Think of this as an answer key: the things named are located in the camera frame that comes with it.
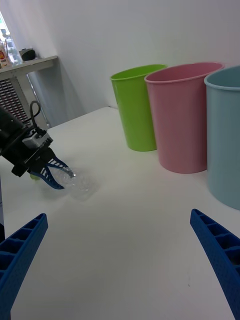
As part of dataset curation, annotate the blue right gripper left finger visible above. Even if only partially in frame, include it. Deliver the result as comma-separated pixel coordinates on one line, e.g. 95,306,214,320
0,212,49,320

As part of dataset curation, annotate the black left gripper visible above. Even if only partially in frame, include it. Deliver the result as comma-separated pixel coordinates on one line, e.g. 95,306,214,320
1,129,76,190

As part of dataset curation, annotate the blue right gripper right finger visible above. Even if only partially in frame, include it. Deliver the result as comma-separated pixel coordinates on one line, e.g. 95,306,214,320
189,208,240,320

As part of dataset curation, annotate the clear bottle green cap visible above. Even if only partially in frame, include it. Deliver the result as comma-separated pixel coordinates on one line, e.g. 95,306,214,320
29,166,100,201

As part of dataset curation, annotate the dark robot torso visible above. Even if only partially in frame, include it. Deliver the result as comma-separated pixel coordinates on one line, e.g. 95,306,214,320
0,174,6,244

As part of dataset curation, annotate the green plastic bin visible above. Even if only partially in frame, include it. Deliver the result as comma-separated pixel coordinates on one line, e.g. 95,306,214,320
110,64,168,152

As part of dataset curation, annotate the grey workbench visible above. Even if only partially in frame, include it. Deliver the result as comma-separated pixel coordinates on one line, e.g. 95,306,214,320
0,55,59,136

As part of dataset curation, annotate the pale blue plastic bin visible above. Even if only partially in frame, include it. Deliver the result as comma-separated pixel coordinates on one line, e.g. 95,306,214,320
204,65,240,211

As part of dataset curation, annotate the black round device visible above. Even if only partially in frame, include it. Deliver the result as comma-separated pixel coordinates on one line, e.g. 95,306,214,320
19,48,36,62

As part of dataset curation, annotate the carton with orange print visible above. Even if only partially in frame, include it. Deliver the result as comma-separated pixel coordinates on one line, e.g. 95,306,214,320
0,41,12,69

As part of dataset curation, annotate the pink plastic bin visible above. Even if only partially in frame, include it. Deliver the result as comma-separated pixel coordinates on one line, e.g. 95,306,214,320
144,61,225,174

